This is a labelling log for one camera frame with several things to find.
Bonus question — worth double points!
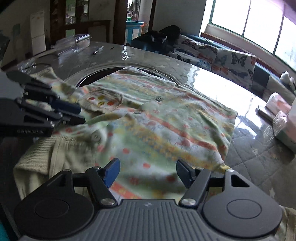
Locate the white paper packet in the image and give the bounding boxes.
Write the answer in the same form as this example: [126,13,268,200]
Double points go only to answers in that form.
[266,93,292,116]

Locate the butterfly print cushion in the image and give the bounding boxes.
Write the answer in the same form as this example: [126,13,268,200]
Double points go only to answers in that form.
[172,35,219,71]
[214,47,257,91]

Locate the beige ribbed garment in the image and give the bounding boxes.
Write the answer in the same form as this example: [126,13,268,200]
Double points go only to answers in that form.
[13,134,97,197]

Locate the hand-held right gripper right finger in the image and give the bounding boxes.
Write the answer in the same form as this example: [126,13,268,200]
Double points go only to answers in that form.
[176,159,251,207]

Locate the wooden door frame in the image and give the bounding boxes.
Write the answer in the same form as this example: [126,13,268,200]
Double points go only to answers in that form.
[114,0,158,45]

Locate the blue cabinet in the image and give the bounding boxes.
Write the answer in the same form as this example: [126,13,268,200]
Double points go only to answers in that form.
[125,13,145,44]

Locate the tissue box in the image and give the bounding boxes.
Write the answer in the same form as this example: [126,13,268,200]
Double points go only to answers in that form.
[273,111,296,146]

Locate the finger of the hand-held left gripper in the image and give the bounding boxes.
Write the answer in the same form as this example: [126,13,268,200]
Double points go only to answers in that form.
[6,70,81,114]
[15,98,86,128]

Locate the green framed window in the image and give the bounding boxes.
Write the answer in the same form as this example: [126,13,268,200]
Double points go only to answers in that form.
[200,0,296,71]

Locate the wooden shelf unit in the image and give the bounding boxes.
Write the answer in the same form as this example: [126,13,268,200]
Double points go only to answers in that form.
[50,0,90,40]

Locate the clear plastic container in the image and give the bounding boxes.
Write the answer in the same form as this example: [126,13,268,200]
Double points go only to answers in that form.
[51,34,90,55]

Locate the colourful patterned shirt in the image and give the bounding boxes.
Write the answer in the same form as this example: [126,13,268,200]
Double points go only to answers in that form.
[30,66,238,201]

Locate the black bag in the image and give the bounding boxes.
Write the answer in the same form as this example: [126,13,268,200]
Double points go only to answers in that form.
[131,25,182,52]

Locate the round black induction hob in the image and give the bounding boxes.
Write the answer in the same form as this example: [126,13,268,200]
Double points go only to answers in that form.
[75,66,176,88]

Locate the white plush toy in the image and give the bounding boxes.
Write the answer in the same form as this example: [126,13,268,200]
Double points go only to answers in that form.
[280,71,296,90]

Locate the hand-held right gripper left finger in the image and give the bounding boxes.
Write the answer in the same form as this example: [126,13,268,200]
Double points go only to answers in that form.
[52,158,120,208]

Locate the butterfly print cushions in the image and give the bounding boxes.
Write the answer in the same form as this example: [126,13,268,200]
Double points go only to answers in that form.
[180,34,296,100]

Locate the wooden chair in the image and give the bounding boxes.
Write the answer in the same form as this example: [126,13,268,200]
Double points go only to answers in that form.
[62,20,111,43]

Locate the dark flat box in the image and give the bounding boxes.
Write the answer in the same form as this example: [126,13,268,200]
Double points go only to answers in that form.
[258,105,275,122]

